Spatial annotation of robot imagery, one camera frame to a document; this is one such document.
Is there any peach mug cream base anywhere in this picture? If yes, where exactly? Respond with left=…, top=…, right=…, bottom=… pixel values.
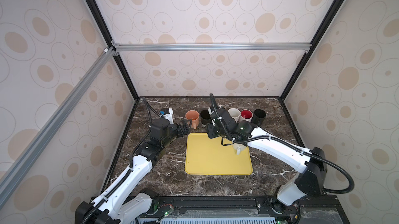
left=186, top=110, right=200, bottom=129

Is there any black-green mug white base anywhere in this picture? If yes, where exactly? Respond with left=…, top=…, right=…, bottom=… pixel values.
left=199, top=109, right=212, bottom=126

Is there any pink mug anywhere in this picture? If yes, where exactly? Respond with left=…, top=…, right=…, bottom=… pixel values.
left=228, top=108, right=241, bottom=123

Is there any white mug red inside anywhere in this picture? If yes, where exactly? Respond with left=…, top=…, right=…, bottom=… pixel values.
left=239, top=109, right=253, bottom=122

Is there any black mug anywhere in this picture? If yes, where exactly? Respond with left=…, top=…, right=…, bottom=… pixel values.
left=251, top=109, right=267, bottom=126

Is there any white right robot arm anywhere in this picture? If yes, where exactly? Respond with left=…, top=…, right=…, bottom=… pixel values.
left=207, top=106, right=355, bottom=206

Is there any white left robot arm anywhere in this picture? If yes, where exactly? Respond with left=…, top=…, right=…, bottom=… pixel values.
left=75, top=118, right=192, bottom=224

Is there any speckled beige mug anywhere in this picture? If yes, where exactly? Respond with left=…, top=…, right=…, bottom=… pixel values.
left=233, top=143, right=247, bottom=155

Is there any yellow plastic tray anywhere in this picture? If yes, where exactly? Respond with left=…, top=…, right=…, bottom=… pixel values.
left=185, top=133, right=253, bottom=176

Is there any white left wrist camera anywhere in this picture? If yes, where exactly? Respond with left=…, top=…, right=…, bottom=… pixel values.
left=160, top=108, right=174, bottom=124

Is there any horizontal aluminium rail back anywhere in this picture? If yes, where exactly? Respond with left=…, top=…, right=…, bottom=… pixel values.
left=115, top=43, right=312, bottom=52

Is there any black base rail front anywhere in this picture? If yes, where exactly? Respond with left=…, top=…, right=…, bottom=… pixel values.
left=133, top=196, right=349, bottom=224

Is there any diagonal aluminium rail left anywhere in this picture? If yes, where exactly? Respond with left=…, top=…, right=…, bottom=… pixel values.
left=1, top=46, right=116, bottom=207

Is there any black corner frame post left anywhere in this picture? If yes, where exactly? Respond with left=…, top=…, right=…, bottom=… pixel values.
left=84, top=0, right=139, bottom=101

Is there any black corner frame post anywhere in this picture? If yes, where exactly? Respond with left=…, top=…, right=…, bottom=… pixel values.
left=280, top=0, right=345, bottom=102
left=84, top=0, right=139, bottom=101

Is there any black corner frame post right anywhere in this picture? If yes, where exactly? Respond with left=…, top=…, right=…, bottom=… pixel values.
left=280, top=0, right=345, bottom=102

